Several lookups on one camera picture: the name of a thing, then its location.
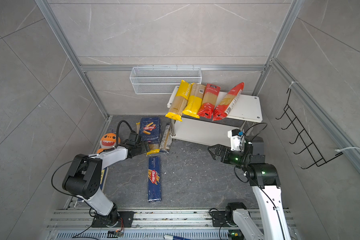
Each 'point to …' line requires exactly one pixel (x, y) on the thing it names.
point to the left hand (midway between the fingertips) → (143, 144)
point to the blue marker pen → (173, 237)
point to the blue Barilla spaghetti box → (154, 179)
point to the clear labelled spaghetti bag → (166, 140)
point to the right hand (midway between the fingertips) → (215, 148)
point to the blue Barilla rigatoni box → (150, 129)
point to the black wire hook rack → (309, 144)
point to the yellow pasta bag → (153, 147)
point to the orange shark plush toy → (108, 141)
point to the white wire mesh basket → (159, 80)
